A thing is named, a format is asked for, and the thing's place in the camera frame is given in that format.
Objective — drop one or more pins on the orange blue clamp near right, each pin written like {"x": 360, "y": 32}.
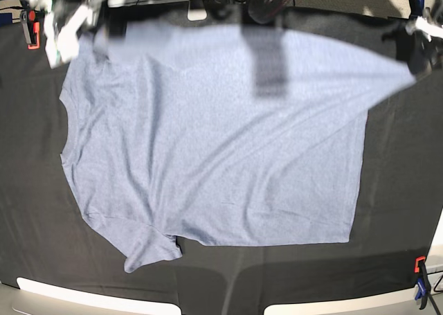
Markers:
{"x": 421, "y": 282}

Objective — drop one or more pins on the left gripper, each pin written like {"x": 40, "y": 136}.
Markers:
{"x": 415, "y": 44}

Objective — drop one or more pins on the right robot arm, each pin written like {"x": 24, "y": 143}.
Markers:
{"x": 44, "y": 5}

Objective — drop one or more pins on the light blue t-shirt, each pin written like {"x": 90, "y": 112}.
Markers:
{"x": 225, "y": 135}

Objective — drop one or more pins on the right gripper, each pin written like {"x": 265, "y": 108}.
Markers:
{"x": 64, "y": 21}

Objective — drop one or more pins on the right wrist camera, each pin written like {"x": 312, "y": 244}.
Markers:
{"x": 62, "y": 48}

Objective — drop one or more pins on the white camera stand base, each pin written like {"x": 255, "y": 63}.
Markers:
{"x": 196, "y": 10}

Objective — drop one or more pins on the orange black clamp far left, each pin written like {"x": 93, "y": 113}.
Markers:
{"x": 31, "y": 27}

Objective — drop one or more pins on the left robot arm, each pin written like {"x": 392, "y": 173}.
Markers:
{"x": 435, "y": 15}

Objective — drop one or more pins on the black table cloth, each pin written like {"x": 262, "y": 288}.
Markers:
{"x": 44, "y": 238}

